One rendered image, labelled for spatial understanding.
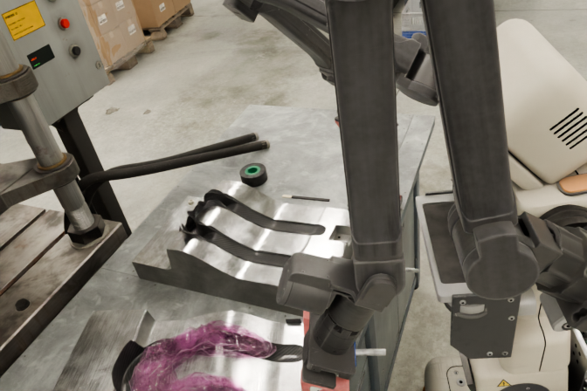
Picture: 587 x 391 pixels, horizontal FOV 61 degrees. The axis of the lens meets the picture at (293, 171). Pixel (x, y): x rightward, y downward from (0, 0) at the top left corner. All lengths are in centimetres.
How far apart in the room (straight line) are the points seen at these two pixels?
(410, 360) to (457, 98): 160
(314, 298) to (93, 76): 119
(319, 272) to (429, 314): 153
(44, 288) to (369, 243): 106
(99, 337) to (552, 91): 88
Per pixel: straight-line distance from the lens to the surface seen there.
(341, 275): 63
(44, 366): 126
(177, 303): 123
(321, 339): 71
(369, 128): 48
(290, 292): 63
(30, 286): 150
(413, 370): 199
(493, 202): 55
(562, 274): 64
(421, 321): 211
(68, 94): 160
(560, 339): 99
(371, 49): 45
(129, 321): 108
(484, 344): 92
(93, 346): 108
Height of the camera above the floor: 167
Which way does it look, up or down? 35 degrees down
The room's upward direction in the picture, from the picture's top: 10 degrees counter-clockwise
